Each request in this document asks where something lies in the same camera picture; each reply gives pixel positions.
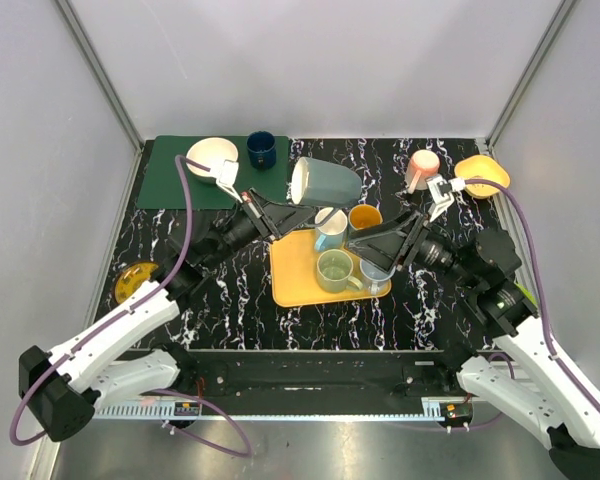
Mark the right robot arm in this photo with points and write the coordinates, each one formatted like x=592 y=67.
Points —
x=562 y=411

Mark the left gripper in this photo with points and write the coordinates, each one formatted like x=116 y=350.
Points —
x=261 y=218

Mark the pale blue-grey mug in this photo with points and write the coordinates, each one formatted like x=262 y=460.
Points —
x=374 y=279

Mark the yellow patterned saucer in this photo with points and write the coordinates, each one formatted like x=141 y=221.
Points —
x=131 y=278

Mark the pink mug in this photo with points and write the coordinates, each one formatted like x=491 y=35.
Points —
x=422 y=165

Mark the grey-blue faceted mug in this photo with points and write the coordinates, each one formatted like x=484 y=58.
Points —
x=320 y=183

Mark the lime green plate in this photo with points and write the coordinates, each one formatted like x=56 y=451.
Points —
x=527 y=293

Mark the dark green mat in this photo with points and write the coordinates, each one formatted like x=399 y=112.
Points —
x=161 y=187

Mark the pale green mug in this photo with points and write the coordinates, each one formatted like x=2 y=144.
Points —
x=335 y=272

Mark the yellow square dish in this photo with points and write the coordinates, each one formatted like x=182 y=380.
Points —
x=482 y=167

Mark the dark blue mug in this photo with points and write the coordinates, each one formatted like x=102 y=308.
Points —
x=261 y=148

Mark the orange-inside blue floral mug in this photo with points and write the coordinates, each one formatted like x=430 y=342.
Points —
x=364 y=216

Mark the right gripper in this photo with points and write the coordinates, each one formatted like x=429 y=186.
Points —
x=383 y=248

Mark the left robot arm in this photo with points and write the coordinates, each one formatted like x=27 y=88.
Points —
x=65 y=386

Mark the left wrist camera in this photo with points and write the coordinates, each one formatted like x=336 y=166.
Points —
x=225 y=174

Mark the light blue faceted mug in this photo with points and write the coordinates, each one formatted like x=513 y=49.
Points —
x=331 y=234

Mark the yellow plastic tray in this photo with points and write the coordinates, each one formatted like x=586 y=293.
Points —
x=293 y=274

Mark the white bowl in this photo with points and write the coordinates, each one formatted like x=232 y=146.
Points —
x=208 y=152

